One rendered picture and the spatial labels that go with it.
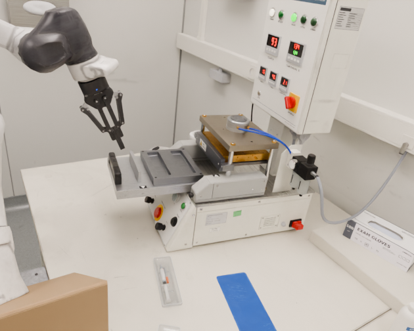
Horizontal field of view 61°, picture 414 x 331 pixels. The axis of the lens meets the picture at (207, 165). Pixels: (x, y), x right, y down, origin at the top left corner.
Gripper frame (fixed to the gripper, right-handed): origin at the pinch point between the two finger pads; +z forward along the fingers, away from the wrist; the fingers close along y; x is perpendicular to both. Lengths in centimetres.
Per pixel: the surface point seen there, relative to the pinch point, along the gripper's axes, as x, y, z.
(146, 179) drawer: 7.0, -2.4, 13.8
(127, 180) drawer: 6.4, 3.1, 11.6
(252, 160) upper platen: 13.9, -37.0, 20.6
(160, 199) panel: -2.0, -5.1, 30.7
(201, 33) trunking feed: -116, -80, 13
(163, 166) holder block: 1.7, -9.8, 15.6
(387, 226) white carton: 41, -70, 52
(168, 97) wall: -145, -53, 58
